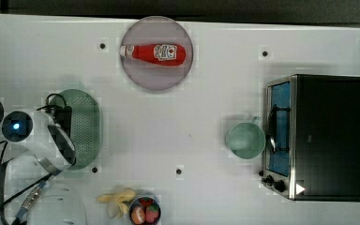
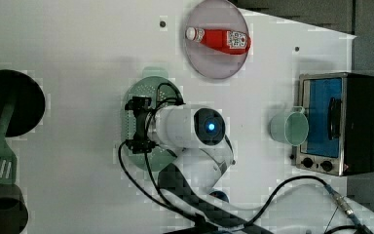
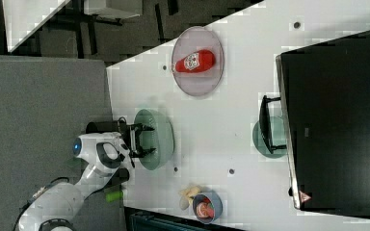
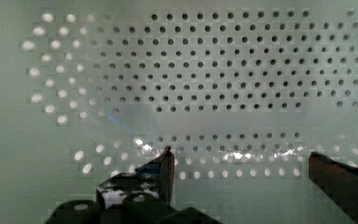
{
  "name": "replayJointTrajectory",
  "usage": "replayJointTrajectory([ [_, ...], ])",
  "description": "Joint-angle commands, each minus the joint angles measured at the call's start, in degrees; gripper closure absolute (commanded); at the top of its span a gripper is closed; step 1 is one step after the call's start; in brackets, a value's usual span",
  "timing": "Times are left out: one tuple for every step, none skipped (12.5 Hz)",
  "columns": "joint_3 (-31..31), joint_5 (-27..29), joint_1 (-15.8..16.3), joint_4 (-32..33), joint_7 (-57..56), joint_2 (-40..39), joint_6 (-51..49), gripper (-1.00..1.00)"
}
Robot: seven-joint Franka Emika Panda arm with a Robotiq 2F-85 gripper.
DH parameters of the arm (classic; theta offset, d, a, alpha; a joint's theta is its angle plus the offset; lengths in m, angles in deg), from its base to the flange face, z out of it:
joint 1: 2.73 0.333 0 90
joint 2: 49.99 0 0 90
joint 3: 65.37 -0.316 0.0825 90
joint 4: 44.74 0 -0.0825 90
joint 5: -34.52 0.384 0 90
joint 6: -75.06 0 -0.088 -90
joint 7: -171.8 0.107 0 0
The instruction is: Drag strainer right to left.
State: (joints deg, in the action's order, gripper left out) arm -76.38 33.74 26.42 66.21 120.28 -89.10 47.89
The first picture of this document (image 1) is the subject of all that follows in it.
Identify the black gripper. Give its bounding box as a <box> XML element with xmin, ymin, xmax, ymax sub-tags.
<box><xmin>53</xmin><ymin>106</ymin><xmax>72</xmax><ymax>136</ymax></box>

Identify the green plastic strainer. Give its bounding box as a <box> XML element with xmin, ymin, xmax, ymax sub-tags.
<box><xmin>47</xmin><ymin>89</ymin><xmax>102</xmax><ymax>171</ymax></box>

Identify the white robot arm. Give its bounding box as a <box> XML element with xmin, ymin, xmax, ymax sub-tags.
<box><xmin>0</xmin><ymin>110</ymin><xmax>76</xmax><ymax>225</ymax></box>

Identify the yellow banana peel toy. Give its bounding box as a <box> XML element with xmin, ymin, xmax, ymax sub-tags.
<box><xmin>96</xmin><ymin>187</ymin><xmax>136</xmax><ymax>218</ymax></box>

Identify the red ketchup bottle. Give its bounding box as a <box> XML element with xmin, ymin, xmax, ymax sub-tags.
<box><xmin>119</xmin><ymin>43</ymin><xmax>187</xmax><ymax>67</ymax></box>

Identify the grey bowl with fruit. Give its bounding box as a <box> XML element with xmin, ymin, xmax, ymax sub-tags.
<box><xmin>128</xmin><ymin>195</ymin><xmax>161</xmax><ymax>225</ymax></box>

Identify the grey round plate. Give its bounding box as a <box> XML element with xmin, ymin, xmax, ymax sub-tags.
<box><xmin>119</xmin><ymin>16</ymin><xmax>193</xmax><ymax>91</ymax></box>

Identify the green plastic cup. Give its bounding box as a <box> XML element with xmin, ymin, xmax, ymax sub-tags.
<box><xmin>225</xmin><ymin>116</ymin><xmax>266</xmax><ymax>159</ymax></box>

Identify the black toaster oven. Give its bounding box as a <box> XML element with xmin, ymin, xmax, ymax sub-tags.
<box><xmin>260</xmin><ymin>74</ymin><xmax>360</xmax><ymax>203</ymax></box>

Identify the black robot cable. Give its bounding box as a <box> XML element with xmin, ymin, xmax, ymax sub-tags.
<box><xmin>0</xmin><ymin>93</ymin><xmax>68</xmax><ymax>225</ymax></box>

